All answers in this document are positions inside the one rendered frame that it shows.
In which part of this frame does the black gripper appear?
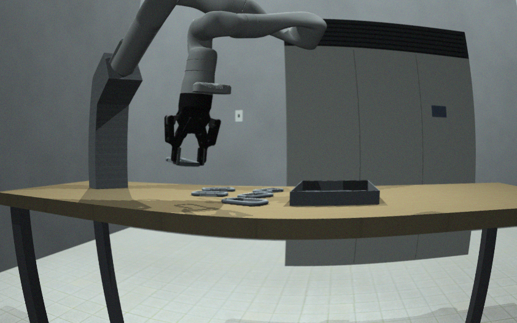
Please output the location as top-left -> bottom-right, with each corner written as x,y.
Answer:
165,93 -> 221,166

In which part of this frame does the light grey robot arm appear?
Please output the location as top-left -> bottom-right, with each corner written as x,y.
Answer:
109,0 -> 327,96

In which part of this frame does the grey carabiner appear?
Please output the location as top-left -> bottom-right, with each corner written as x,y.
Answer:
166,157 -> 200,166
202,187 -> 235,192
221,197 -> 269,206
237,192 -> 273,198
252,188 -> 284,193
191,191 -> 228,197

